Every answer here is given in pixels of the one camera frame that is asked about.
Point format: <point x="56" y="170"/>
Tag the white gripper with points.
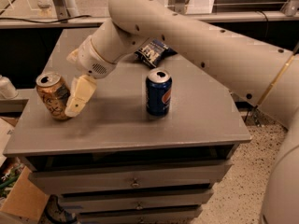
<point x="91" y="59"/>

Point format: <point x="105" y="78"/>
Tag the dented orange soda can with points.
<point x="54" y="93"/>

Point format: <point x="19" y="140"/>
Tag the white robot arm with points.
<point x="257" y="72"/>

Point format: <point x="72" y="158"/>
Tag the blue Pepsi can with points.
<point x="158" y="92"/>

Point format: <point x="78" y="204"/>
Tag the white cylindrical object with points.
<point x="7" y="89"/>

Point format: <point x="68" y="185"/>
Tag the dark blue chip bag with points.
<point x="152" y="53"/>

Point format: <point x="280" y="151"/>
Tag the grey drawer cabinet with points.
<point x="116" y="164"/>

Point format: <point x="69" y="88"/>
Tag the cardboard box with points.
<point x="25" y="203"/>

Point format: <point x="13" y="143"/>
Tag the grey metal rail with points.
<point x="90" y="21"/>

